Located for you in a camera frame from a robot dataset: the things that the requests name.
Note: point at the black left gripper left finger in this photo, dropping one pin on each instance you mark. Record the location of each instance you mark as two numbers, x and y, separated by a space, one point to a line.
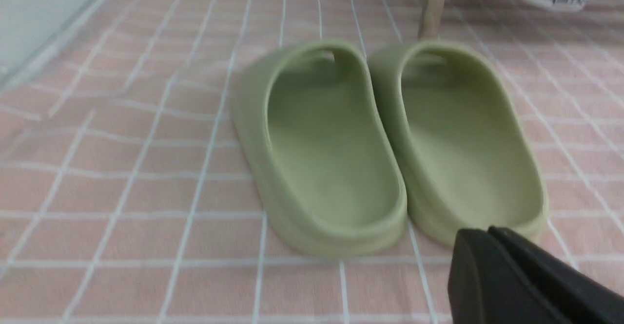
485 286

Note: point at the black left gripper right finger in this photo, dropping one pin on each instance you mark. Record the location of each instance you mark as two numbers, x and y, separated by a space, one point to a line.
576 296

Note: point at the right green foam slipper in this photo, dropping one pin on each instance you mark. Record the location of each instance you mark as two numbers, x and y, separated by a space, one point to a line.
459 143

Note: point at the green foam slipper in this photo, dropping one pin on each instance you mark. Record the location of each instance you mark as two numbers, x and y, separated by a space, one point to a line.
325 171
459 143

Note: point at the left green foam slipper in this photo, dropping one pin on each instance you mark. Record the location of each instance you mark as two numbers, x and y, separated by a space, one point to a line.
325 171

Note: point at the pink checked tablecloth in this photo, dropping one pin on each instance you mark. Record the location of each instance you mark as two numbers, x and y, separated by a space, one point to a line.
126 200

